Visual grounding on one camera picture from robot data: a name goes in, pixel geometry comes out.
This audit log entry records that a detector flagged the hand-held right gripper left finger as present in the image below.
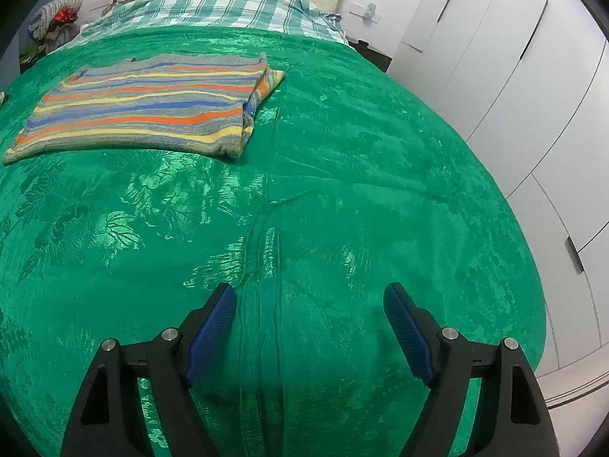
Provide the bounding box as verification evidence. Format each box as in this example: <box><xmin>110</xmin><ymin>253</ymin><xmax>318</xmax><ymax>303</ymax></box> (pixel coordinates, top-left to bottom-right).
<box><xmin>60</xmin><ymin>283</ymin><xmax>237</xmax><ymax>457</ymax></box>

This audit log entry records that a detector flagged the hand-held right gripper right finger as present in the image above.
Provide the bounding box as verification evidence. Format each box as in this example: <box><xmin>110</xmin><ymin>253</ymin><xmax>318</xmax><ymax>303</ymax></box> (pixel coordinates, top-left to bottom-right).
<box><xmin>383</xmin><ymin>282</ymin><xmax>558</xmax><ymax>457</ymax></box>

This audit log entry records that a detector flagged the striped knitted sweater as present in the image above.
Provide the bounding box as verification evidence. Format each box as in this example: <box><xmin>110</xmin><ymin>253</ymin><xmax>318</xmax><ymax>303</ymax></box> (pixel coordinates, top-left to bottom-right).
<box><xmin>2</xmin><ymin>52</ymin><xmax>286</xmax><ymax>166</ymax></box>

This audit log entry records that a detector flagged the pile of clothes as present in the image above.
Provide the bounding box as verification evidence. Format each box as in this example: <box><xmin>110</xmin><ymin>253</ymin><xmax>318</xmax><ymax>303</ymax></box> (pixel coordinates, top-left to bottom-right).
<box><xmin>19</xmin><ymin>0</ymin><xmax>84</xmax><ymax>74</ymax></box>

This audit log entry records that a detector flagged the green patterned bedspread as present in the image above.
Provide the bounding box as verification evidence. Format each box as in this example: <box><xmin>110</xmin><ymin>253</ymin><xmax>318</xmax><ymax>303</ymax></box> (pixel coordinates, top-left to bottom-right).
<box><xmin>0</xmin><ymin>26</ymin><xmax>548</xmax><ymax>457</ymax></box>

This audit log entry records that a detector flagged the white wardrobe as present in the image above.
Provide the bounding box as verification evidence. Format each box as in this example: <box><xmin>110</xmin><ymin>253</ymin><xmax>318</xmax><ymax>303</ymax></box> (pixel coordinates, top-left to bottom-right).
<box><xmin>383</xmin><ymin>0</ymin><xmax>609</xmax><ymax>379</ymax></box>

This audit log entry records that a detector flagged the dark bedside table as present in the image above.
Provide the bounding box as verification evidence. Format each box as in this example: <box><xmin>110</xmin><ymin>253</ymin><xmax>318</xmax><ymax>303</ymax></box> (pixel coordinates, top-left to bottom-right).
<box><xmin>346</xmin><ymin>39</ymin><xmax>393</xmax><ymax>74</ymax></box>

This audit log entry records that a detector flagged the green checked bed sheet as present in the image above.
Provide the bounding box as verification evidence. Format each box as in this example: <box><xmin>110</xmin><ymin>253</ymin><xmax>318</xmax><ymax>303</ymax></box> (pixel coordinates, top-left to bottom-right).
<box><xmin>48</xmin><ymin>0</ymin><xmax>350</xmax><ymax>53</ymax></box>

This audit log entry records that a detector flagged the white wall socket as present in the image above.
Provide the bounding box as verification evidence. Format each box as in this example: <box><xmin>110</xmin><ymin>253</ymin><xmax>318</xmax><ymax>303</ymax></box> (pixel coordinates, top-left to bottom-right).
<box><xmin>349</xmin><ymin>2</ymin><xmax>383</xmax><ymax>22</ymax></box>

